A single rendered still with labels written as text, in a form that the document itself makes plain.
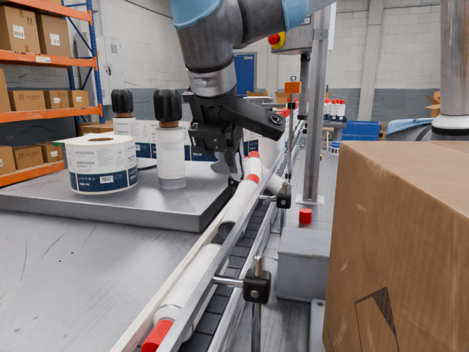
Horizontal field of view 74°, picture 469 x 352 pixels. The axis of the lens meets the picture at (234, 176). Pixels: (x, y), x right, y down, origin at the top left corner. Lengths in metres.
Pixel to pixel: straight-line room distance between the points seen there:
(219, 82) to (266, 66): 8.42
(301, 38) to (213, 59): 0.55
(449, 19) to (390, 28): 7.97
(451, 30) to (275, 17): 0.35
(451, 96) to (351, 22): 8.02
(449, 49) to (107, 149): 0.83
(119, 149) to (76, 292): 0.47
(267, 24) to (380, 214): 0.32
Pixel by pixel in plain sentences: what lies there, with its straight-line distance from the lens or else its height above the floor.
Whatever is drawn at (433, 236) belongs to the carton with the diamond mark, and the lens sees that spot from 0.20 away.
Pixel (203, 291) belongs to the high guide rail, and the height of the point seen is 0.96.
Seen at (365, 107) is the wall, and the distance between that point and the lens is 8.53.
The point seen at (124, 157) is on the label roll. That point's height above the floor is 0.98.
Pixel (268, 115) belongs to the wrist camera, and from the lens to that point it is 0.54.
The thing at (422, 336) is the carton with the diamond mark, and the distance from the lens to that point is 0.22.
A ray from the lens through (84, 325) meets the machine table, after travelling 0.57.
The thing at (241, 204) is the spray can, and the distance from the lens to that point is 0.65.
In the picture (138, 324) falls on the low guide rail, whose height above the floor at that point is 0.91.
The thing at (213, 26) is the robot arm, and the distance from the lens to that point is 0.45.
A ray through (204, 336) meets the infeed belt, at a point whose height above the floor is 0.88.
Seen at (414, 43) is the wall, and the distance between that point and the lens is 8.69.
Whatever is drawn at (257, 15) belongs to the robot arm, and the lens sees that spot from 0.48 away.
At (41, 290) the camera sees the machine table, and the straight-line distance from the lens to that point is 0.68.
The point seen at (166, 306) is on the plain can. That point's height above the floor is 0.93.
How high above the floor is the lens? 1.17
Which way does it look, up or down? 16 degrees down
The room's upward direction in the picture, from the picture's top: straight up
